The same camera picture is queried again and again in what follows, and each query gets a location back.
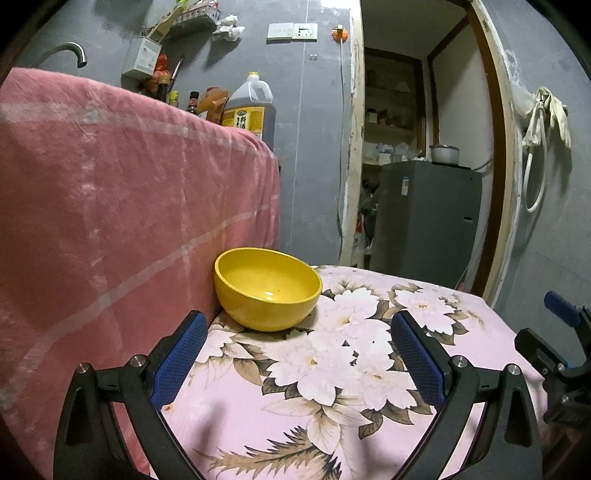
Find metal faucet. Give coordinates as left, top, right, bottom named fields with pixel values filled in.
left=34, top=42, right=88, bottom=70

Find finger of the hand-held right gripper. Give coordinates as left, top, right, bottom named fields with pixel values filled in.
left=544, top=291, right=591, bottom=333
left=515, top=328, right=561, bottom=377

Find grey refrigerator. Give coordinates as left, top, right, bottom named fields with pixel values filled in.
left=369, top=159, right=483, bottom=291

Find metal utensil holder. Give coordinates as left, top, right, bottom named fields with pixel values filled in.
left=121, top=36, right=162, bottom=80

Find thin white cable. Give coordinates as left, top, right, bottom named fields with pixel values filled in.
left=338, top=39, right=347, bottom=241

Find crumpled white plastic bag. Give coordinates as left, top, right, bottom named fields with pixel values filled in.
left=212, top=14, right=246, bottom=43

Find yellow bowl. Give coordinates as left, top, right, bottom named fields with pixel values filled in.
left=213, top=248, right=323, bottom=332

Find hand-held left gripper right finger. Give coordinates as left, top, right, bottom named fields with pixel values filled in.
left=392, top=310, right=542, bottom=480

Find wooden shelf unit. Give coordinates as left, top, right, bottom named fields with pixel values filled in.
left=362, top=46, right=428, bottom=167

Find pale rubber gloves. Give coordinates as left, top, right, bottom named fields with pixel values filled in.
left=536, top=85, right=572, bottom=149

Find red checked cloth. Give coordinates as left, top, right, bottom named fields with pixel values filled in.
left=0, top=67, right=281, bottom=480

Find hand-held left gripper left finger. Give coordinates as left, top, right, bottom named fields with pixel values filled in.
left=54, top=311, right=208, bottom=480

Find metal pot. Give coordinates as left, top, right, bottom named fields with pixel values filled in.
left=429, top=144, right=461, bottom=165

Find wall shelf rack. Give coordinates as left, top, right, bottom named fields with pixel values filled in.
left=161, top=0, right=220, bottom=40

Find large cooking oil bottle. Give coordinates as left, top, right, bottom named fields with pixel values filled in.
left=222, top=71, right=274, bottom=151

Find wooden door frame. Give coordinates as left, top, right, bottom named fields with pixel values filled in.
left=337, top=0, right=525, bottom=305

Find pink floral blanket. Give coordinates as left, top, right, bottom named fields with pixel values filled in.
left=159, top=264, right=548, bottom=480

